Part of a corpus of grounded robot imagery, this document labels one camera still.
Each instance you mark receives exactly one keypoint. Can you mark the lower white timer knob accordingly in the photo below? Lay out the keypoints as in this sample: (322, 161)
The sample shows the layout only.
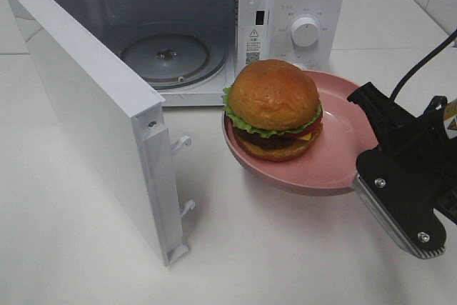
(301, 66)

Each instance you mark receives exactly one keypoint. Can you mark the white microwave oven body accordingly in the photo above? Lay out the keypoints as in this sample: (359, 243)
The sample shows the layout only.
(252, 30)

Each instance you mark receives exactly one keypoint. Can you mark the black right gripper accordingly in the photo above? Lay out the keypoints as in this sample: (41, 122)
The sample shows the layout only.
(425, 145)

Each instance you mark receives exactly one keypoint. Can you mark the pink plate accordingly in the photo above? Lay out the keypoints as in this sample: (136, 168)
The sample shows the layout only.
(329, 167)

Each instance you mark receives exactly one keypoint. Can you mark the glass microwave turntable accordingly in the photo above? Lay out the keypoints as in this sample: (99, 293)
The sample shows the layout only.
(169, 61)

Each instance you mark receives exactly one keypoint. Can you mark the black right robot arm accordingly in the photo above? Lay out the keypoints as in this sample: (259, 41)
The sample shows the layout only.
(425, 146)

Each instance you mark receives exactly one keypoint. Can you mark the upper white power knob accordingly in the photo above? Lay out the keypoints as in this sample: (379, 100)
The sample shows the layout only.
(305, 31)

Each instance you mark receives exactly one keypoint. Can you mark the burger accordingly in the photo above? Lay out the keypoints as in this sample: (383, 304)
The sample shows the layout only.
(275, 110)

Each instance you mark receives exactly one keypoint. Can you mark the white microwave door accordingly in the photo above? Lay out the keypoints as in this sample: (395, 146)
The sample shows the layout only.
(113, 117)

